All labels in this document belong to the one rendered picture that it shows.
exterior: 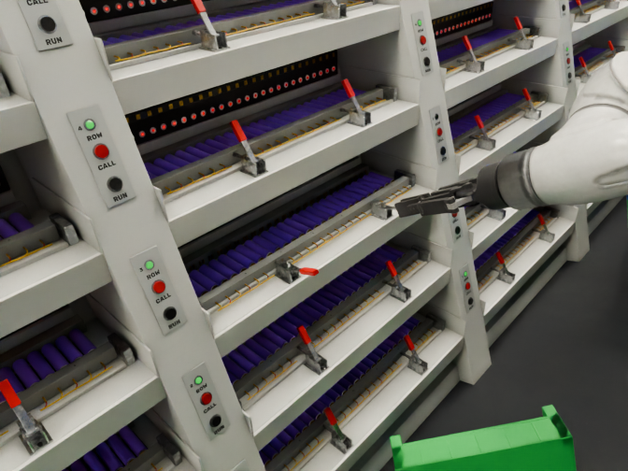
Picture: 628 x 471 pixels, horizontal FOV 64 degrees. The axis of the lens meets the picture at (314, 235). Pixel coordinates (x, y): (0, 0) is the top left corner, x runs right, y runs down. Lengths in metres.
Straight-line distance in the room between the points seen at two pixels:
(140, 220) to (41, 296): 0.15
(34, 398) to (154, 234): 0.26
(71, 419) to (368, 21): 0.81
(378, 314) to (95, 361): 0.56
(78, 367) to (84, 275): 0.15
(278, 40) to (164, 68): 0.20
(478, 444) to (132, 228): 0.67
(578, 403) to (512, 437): 0.39
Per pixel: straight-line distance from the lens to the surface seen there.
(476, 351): 1.39
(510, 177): 0.81
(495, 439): 0.99
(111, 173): 0.69
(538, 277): 1.75
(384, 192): 1.08
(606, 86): 0.86
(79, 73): 0.69
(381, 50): 1.13
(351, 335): 1.03
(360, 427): 1.12
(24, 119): 0.67
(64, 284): 0.69
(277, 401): 0.93
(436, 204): 0.88
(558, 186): 0.77
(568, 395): 1.37
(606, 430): 1.30
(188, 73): 0.76
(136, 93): 0.72
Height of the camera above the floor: 0.90
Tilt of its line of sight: 20 degrees down
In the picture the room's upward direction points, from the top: 16 degrees counter-clockwise
